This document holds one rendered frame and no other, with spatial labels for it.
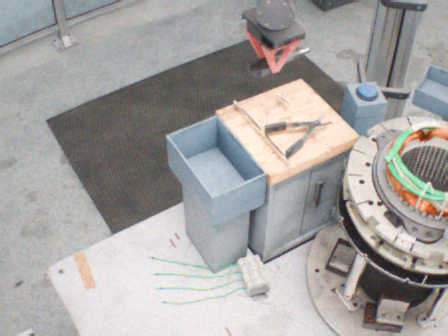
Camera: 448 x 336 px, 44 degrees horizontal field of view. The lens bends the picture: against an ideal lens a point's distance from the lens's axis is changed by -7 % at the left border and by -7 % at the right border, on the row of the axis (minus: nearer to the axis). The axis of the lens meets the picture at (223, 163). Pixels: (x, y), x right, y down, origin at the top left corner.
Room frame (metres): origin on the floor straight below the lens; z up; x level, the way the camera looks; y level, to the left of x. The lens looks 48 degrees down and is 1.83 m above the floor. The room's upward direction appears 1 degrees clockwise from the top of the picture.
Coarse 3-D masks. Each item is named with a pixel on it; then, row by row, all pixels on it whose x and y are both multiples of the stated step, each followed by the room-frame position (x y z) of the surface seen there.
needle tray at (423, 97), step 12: (432, 72) 0.99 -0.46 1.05; (444, 72) 0.97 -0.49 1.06; (420, 84) 0.93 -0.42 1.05; (432, 84) 0.97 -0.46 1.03; (444, 84) 0.97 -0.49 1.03; (420, 96) 0.90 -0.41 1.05; (432, 96) 0.89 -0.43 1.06; (444, 96) 0.93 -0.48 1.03; (432, 108) 0.88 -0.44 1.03; (444, 108) 0.87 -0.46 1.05; (444, 120) 0.88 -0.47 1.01
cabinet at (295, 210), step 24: (312, 168) 0.71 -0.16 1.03; (336, 168) 0.75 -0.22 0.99; (288, 192) 0.70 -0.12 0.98; (312, 192) 0.73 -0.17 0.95; (336, 192) 0.76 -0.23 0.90; (264, 216) 0.67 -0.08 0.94; (288, 216) 0.70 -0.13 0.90; (312, 216) 0.73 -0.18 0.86; (336, 216) 0.76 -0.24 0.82; (264, 240) 0.67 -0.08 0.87; (288, 240) 0.71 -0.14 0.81; (264, 264) 0.67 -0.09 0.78
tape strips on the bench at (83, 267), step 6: (78, 258) 0.67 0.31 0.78; (84, 258) 0.67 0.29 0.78; (78, 264) 0.66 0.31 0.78; (84, 264) 0.66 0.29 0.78; (78, 270) 0.64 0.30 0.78; (84, 270) 0.64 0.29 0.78; (90, 270) 0.64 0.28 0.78; (84, 276) 0.63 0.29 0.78; (90, 276) 0.63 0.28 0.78; (84, 282) 0.61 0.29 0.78; (90, 282) 0.61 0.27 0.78; (84, 288) 0.60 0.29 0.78; (90, 288) 0.60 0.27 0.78
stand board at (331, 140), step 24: (264, 96) 0.87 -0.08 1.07; (288, 96) 0.87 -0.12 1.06; (312, 96) 0.87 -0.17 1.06; (240, 120) 0.80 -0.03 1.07; (264, 120) 0.80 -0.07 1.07; (288, 120) 0.80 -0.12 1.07; (312, 120) 0.80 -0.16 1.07; (336, 120) 0.80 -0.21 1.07; (264, 144) 0.74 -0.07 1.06; (288, 144) 0.74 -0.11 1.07; (312, 144) 0.74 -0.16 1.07; (336, 144) 0.74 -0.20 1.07; (264, 168) 0.68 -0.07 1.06; (288, 168) 0.68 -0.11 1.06
